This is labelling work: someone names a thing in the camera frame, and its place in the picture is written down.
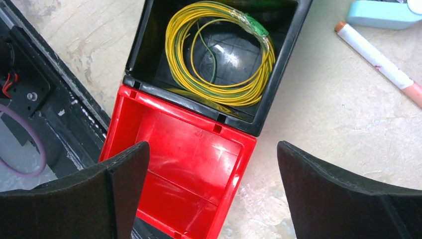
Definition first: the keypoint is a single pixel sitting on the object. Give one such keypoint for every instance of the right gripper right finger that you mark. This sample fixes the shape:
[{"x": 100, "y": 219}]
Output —
[{"x": 329, "y": 202}]

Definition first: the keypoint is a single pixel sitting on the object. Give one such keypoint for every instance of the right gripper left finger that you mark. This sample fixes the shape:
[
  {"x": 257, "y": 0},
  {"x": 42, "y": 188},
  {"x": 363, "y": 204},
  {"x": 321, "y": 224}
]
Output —
[{"x": 98, "y": 202}]

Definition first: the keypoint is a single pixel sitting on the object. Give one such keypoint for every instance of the red plastic bin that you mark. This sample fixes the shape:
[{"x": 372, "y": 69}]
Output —
[{"x": 195, "y": 167}]

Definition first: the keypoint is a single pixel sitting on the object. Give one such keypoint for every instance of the black plastic bin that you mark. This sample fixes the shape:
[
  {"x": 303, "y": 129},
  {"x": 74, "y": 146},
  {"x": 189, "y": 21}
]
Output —
[{"x": 229, "y": 55}]

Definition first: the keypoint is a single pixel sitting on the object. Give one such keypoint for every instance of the white orange marker pen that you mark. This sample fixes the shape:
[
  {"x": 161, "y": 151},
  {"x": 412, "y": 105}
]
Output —
[{"x": 379, "y": 62}]

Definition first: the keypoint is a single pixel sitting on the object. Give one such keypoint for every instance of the light blue stapler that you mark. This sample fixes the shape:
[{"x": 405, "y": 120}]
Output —
[{"x": 386, "y": 14}]

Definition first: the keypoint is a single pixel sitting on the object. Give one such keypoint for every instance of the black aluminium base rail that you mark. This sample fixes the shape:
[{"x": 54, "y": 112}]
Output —
[{"x": 69, "y": 122}]

